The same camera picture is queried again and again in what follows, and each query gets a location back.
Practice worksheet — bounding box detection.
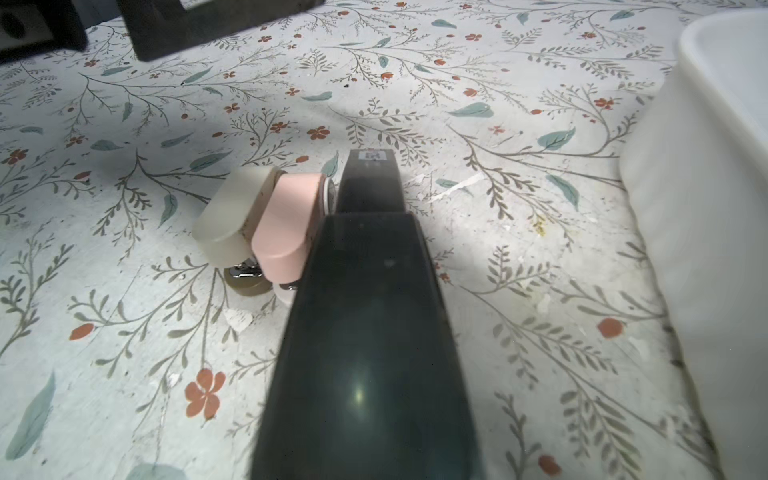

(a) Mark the pink mini stapler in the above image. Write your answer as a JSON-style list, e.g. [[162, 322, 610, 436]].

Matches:
[[251, 173, 335, 307]]

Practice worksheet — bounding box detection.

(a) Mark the white oval plastic tray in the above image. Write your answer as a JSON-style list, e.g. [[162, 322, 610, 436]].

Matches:
[[619, 8, 767, 479]]

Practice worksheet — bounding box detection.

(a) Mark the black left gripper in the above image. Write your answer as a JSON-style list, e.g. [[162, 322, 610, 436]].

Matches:
[[1, 0, 323, 63]]

